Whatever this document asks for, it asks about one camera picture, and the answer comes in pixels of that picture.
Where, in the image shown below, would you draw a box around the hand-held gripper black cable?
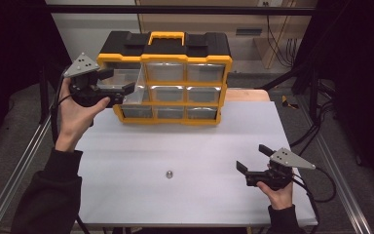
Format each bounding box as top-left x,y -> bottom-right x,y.
50,66 -> 76,144
290,167 -> 338,228

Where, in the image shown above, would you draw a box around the person's left hand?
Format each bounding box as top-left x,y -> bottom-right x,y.
55,78 -> 111,153

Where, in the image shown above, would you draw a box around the left hand-held gripper black cable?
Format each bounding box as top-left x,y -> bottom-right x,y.
50,66 -> 76,144

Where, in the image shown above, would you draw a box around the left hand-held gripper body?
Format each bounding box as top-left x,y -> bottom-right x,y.
62,52 -> 125,109

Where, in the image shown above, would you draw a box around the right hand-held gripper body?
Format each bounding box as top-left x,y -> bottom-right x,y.
244,147 -> 317,192

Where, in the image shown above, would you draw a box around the clear plastic drawer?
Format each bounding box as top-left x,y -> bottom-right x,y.
96,67 -> 148,105

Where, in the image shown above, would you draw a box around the right hand-held gripper black cable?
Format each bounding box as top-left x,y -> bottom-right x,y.
290,167 -> 338,228

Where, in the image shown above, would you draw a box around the person's right hand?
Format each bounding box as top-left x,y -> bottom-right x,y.
256,181 -> 294,211

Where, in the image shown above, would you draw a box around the black wall cables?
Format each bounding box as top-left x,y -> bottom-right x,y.
264,1 -> 298,69

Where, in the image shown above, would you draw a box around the aluminium floor rail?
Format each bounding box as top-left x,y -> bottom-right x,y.
0,94 -> 62,234
296,97 -> 374,234

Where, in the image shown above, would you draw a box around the grid of clear drawers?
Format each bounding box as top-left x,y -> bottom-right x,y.
121,61 -> 227,121

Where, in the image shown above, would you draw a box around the yellow black drawer organizer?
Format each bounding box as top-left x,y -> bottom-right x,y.
95,30 -> 234,126

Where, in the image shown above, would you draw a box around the black floor cable bundle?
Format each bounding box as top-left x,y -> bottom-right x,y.
288,100 -> 335,155

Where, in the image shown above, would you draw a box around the wooden table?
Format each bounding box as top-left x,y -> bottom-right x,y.
142,88 -> 271,102

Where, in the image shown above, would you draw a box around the black curtain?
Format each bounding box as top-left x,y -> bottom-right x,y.
293,0 -> 374,196
0,0 -> 76,154

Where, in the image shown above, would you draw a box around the black metal crossbar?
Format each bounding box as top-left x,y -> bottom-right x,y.
45,4 -> 318,16

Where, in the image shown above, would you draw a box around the white table cover sheet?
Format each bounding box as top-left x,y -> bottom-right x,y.
76,99 -> 319,227

